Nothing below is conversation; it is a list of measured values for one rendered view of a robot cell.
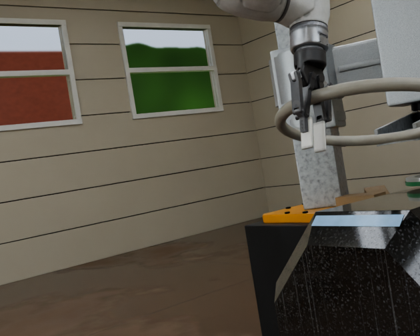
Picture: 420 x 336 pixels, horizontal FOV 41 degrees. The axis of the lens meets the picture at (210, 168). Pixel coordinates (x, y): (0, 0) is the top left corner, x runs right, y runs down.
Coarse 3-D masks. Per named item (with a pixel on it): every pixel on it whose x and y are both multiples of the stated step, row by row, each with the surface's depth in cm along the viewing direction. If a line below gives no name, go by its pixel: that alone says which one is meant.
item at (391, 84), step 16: (368, 80) 120; (384, 80) 119; (400, 80) 119; (416, 80) 119; (320, 96) 125; (336, 96) 123; (288, 112) 134; (288, 128) 150; (416, 128) 157; (336, 144) 164; (352, 144) 164; (368, 144) 163
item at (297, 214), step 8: (288, 208) 287; (296, 208) 283; (320, 208) 266; (328, 208) 260; (264, 216) 275; (272, 216) 271; (280, 216) 266; (288, 216) 262; (296, 216) 257; (304, 216) 253; (312, 216) 249
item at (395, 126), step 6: (396, 120) 183; (402, 120) 187; (408, 120) 194; (384, 126) 169; (390, 126) 174; (396, 126) 180; (402, 126) 186; (408, 126) 193; (414, 126) 157; (378, 132) 163; (384, 132) 168; (390, 132) 173; (384, 144) 162
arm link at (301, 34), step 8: (296, 24) 129; (304, 24) 128; (312, 24) 127; (320, 24) 128; (296, 32) 129; (304, 32) 127; (312, 32) 127; (320, 32) 127; (328, 32) 131; (296, 40) 128; (304, 40) 127; (312, 40) 126; (320, 40) 127; (328, 40) 130; (296, 48) 129; (328, 48) 130
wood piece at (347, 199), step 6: (372, 192) 251; (378, 192) 247; (384, 192) 246; (336, 198) 254; (342, 198) 251; (348, 198) 249; (354, 198) 247; (360, 198) 245; (366, 198) 243; (336, 204) 254; (342, 204) 252
